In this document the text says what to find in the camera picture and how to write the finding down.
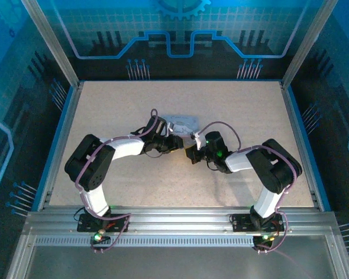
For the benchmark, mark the right aluminium side rail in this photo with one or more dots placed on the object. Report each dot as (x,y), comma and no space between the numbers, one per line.
(301,139)

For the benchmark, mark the left aluminium side rail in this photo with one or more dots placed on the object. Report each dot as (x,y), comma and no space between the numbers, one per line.
(62,145)

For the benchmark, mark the base status light board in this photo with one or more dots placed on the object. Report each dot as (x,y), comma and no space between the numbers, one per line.
(98,237)
(265,237)

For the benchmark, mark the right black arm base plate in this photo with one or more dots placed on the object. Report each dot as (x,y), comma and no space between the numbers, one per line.
(241,222)

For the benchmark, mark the aluminium front rail beam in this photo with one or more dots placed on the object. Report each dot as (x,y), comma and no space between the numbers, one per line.
(177,218)

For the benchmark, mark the left base status light board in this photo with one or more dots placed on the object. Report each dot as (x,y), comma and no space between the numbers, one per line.
(98,237)

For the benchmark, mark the aluminium corner post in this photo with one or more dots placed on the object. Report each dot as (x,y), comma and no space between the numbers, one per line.
(51,42)
(308,40)

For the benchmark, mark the right aluminium corner post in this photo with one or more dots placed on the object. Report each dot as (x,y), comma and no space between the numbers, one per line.
(308,40)

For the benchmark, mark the left aluminium corner post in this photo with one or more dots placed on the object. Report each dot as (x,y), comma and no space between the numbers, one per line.
(51,42)

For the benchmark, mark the clear plastic bag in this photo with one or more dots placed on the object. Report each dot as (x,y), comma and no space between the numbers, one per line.
(186,122)

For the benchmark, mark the right base status light board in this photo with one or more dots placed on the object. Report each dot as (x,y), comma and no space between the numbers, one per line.
(265,237)

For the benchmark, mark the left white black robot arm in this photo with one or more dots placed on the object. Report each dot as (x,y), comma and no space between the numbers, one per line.
(125,148)

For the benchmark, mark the aluminium side rail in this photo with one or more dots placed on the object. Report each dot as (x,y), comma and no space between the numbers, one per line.
(62,145)
(301,139)

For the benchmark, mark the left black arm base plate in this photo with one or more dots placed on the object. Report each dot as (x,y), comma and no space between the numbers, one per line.
(119,222)

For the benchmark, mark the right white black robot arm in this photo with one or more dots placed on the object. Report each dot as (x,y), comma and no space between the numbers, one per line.
(241,160)

